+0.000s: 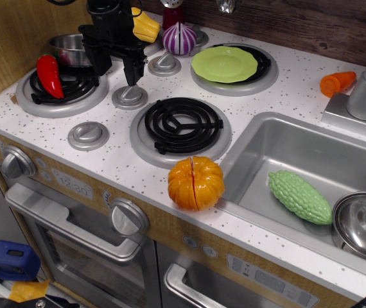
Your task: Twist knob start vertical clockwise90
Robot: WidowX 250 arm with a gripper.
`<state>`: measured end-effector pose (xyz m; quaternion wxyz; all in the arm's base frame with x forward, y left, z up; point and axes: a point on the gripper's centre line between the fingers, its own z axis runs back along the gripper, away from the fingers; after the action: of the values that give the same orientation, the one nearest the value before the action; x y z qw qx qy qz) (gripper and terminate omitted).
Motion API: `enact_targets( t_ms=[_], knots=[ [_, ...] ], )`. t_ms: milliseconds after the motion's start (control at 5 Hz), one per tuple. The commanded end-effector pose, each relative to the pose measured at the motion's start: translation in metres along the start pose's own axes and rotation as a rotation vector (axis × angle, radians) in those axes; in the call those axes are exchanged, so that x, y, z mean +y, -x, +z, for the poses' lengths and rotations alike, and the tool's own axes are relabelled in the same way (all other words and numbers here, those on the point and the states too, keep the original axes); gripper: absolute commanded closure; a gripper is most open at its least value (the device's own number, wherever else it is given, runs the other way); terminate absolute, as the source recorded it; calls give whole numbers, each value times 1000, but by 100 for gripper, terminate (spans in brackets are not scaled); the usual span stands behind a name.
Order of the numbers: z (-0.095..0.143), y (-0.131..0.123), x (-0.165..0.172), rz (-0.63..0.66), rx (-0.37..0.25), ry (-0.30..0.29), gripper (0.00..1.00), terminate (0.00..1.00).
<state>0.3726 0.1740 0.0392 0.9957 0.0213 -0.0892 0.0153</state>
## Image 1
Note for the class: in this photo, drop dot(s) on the green toy bitter gourd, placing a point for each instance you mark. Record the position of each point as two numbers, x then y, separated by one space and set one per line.
300 197

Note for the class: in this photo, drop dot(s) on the grey dishwasher door handle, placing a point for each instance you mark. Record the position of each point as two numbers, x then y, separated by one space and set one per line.
201 288

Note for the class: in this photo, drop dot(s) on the grey oven door handle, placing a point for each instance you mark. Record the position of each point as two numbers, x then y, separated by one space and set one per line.
54 216

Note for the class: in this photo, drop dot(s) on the black burner coil left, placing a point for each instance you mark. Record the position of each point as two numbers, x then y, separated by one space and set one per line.
76 82

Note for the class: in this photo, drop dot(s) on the black burner coil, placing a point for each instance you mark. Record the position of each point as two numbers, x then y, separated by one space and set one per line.
76 82
260 59
182 125

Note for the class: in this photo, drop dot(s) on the red toy chili pepper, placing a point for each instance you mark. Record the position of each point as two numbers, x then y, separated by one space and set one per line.
49 76

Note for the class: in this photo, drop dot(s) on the yellow toy bell pepper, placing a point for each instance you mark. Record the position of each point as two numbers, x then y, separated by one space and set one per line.
145 28

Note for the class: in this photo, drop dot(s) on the steel pot with lid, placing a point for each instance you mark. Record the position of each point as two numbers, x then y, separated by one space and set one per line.
349 224

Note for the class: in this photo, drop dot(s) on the grey oven dial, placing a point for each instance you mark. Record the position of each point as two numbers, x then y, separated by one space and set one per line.
16 163
126 218

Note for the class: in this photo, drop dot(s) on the grey toy sink basin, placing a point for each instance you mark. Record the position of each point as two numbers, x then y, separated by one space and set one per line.
335 164

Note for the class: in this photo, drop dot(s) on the blue clamp tool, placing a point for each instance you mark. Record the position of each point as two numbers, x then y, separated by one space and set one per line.
18 262

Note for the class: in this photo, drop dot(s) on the black burner coil back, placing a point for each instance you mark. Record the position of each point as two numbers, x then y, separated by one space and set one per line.
260 59

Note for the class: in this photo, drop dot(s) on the orange toy pumpkin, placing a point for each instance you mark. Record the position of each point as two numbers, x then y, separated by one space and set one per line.
196 183

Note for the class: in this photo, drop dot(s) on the black burner coil front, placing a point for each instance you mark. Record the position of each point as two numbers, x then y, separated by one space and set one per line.
182 125

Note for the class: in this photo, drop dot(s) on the grey oven dial left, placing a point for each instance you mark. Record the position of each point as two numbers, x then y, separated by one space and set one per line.
16 163

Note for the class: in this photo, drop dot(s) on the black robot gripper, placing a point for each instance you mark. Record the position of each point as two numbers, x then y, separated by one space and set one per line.
111 35

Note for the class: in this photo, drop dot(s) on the steel pot back left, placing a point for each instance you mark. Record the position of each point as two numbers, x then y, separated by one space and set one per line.
69 50

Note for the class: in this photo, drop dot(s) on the red toy shaker bottle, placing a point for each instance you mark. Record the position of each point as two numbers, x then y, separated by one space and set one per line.
173 13

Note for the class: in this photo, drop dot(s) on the grey oven dial right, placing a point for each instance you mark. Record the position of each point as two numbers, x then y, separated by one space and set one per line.
126 218

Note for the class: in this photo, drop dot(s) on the orange toy carrot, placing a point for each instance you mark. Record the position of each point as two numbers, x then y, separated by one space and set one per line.
337 83

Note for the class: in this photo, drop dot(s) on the purple white toy onion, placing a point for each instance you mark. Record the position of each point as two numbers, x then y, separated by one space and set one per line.
179 39

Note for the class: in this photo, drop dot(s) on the light green toy plate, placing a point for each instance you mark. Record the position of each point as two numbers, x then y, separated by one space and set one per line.
205 64

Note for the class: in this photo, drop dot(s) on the grey stove knob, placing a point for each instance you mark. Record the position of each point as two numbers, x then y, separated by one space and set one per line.
88 136
165 65
129 97
202 37

